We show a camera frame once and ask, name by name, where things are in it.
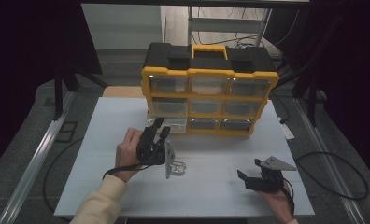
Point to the white metal shelf frame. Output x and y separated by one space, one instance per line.
226 24

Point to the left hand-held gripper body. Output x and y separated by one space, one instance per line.
150 152

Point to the dark curtain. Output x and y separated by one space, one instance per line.
33 46
354 77

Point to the grid of clear organizer drawers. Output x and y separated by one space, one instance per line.
209 85

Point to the yellow black drawer organizer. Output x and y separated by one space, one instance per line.
209 59

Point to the person's right hand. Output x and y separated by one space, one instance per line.
279 203

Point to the aluminium rail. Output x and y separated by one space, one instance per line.
33 161
329 161

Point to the white tag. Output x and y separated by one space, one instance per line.
287 132

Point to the person's left hand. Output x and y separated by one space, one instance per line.
127 155

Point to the clear plastic drawer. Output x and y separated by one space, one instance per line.
177 124

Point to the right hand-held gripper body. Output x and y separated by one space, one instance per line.
265 183

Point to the black metal stand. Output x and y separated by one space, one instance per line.
312 102
58 93

